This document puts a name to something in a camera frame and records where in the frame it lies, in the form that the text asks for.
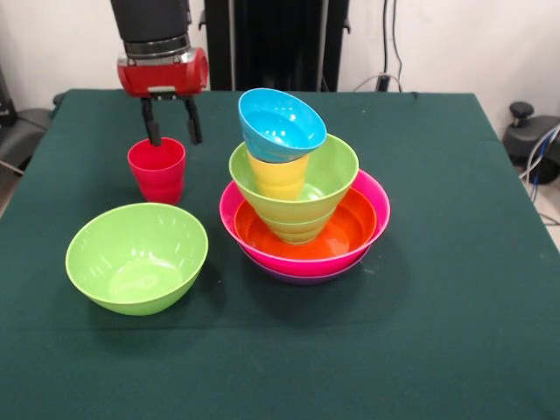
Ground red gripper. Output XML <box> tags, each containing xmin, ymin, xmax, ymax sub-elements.
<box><xmin>116</xmin><ymin>46</ymin><xmax>210</xmax><ymax>148</ymax></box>

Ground red cup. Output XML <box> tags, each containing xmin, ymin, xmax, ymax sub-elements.
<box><xmin>127</xmin><ymin>136</ymin><xmax>187</xmax><ymax>207</ymax></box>

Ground small blue bowl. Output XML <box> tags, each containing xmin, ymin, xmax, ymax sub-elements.
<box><xmin>237</xmin><ymin>87</ymin><xmax>328</xmax><ymax>164</ymax></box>

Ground yellow cup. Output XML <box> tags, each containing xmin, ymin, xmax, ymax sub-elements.
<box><xmin>247</xmin><ymin>150</ymin><xmax>311</xmax><ymax>201</ymax></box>

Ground large green bowl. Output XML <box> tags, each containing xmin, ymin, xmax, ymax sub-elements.
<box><xmin>65</xmin><ymin>202</ymin><xmax>210</xmax><ymax>317</ymax></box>

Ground small ribbed green bowl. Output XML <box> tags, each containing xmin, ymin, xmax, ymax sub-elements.
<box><xmin>260</xmin><ymin>209</ymin><xmax>336</xmax><ymax>245</ymax></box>

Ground medium green bowl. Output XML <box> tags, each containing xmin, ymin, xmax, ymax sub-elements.
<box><xmin>228</xmin><ymin>133</ymin><xmax>361</xmax><ymax>222</ymax></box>

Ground orange bowl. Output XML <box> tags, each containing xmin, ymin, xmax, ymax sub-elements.
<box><xmin>234</xmin><ymin>187</ymin><xmax>378</xmax><ymax>259</ymax></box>

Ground purple bowl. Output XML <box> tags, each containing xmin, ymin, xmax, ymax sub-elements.
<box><xmin>257</xmin><ymin>256</ymin><xmax>368</xmax><ymax>286</ymax></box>

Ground pink bowl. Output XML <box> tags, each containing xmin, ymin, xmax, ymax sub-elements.
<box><xmin>219</xmin><ymin>169</ymin><xmax>392</xmax><ymax>277</ymax></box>

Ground black office chair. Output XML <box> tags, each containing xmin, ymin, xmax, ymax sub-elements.
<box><xmin>0</xmin><ymin>65</ymin><xmax>65</xmax><ymax>176</ymax></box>

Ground dark green tablecloth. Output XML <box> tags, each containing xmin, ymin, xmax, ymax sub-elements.
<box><xmin>0</xmin><ymin>89</ymin><xmax>560</xmax><ymax>420</ymax></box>

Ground black chair with round knob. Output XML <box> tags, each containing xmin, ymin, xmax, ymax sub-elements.
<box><xmin>502</xmin><ymin>101</ymin><xmax>560</xmax><ymax>185</ymax></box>

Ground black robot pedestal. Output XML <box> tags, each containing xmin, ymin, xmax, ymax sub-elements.
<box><xmin>199</xmin><ymin>0</ymin><xmax>351</xmax><ymax>93</ymax></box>

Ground black wall cable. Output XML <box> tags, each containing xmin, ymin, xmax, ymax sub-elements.
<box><xmin>382</xmin><ymin>0</ymin><xmax>403</xmax><ymax>92</ymax></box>

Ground blue and white cable bundle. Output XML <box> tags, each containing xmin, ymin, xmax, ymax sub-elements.
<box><xmin>518</xmin><ymin>124</ymin><xmax>560</xmax><ymax>185</ymax></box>

